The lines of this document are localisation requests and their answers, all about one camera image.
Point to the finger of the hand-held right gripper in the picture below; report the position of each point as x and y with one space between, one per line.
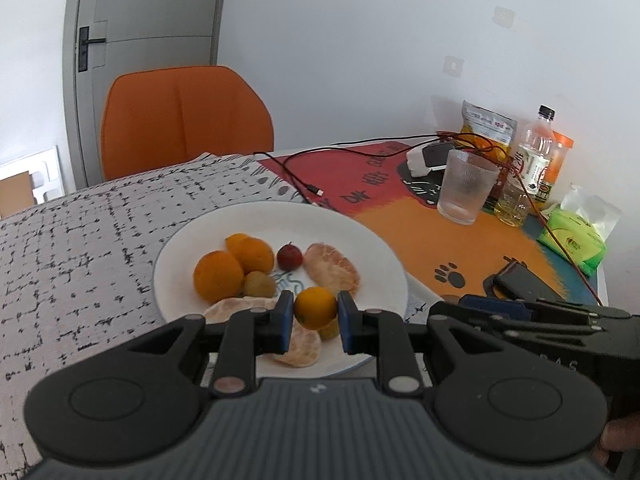
465 316
480 302

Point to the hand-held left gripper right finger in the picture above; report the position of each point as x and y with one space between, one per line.
345 321

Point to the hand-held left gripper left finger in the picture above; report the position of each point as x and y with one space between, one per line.
286 320

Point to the small yellow kumquat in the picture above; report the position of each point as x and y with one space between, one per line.
330 333

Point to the brown kiwi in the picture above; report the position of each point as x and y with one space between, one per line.
260 285

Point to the peeled pomelo segment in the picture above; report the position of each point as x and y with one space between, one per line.
332 267

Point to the red plum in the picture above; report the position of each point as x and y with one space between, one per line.
290 256

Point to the medium orange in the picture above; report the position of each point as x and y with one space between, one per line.
256 256

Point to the large orange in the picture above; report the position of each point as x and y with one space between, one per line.
218 275

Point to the person's right hand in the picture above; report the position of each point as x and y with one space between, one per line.
619 437

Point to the black phone case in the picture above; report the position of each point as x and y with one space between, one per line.
525 282

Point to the green tissue pack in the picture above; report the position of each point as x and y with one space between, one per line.
575 237

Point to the clear ribbed glass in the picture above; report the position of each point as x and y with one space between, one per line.
465 185

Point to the red and orange table mat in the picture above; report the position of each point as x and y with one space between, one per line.
400 210

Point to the black power bank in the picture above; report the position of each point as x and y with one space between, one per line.
437 155

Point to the white power adapter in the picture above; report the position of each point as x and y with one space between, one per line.
416 162

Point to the orange lid jar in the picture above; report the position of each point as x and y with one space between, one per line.
560 160

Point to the clear plastic bottle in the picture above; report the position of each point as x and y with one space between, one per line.
537 145

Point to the snack bag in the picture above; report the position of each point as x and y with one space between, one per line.
487 127

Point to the grey patterned tablecloth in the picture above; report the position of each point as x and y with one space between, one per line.
100 240

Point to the orange chair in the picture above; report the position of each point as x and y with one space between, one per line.
180 115

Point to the white foam board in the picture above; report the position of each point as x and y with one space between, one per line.
47 175

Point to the brown cardboard sheet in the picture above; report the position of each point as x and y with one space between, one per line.
15 192

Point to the grey door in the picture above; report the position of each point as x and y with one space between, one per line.
150 10

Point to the white wall socket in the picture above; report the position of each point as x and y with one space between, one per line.
453 66

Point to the white wall cover plate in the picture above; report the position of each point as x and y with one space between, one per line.
503 16

